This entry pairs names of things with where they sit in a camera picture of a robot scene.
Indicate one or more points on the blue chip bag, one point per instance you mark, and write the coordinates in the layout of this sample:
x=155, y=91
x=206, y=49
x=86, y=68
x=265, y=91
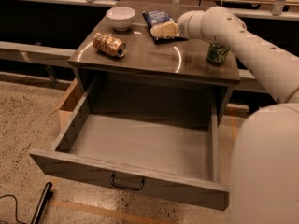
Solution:
x=155, y=17

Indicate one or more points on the open grey top drawer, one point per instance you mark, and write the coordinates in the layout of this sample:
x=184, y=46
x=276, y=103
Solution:
x=165, y=135

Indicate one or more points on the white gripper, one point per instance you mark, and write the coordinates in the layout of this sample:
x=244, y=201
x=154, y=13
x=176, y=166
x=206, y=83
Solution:
x=188, y=24

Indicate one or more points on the black drawer handle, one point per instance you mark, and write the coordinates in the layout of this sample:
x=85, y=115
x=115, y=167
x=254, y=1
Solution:
x=130, y=187

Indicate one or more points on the grey cabinet with glossy top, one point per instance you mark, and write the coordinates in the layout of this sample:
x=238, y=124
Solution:
x=177, y=59

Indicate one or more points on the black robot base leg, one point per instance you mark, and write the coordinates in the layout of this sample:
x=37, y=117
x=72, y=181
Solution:
x=45, y=196

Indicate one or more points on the gold crushed can lying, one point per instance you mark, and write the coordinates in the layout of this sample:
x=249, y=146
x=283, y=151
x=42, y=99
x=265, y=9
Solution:
x=110, y=45

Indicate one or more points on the green soda can upright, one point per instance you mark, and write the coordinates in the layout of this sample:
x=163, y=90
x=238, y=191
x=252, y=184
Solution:
x=217, y=53

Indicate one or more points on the white bowl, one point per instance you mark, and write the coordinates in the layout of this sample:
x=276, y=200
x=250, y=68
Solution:
x=120, y=18

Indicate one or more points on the long grey shelf bench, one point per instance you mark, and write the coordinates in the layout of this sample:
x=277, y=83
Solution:
x=35, y=54

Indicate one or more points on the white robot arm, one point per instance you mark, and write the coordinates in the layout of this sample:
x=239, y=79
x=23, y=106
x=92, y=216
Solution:
x=265, y=160

